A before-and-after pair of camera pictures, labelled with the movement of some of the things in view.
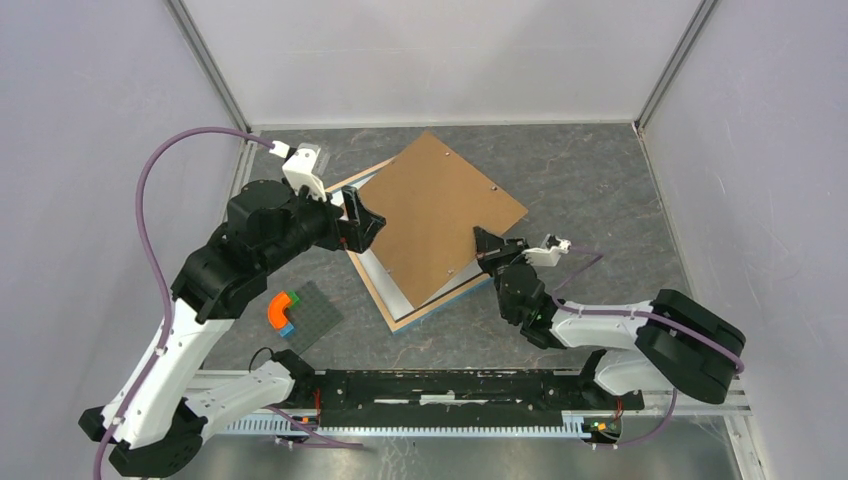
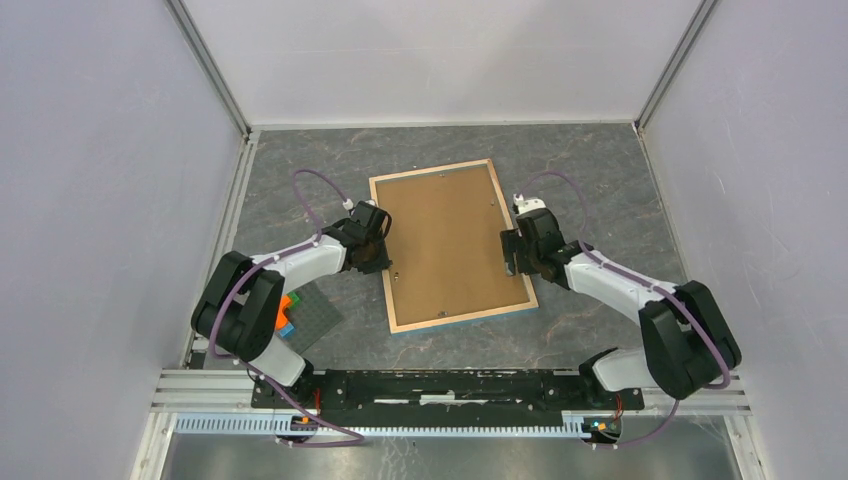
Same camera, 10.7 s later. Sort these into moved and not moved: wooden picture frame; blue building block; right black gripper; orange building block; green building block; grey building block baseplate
Moved: wooden picture frame; right black gripper
Not moved: orange building block; green building block; grey building block baseplate; blue building block
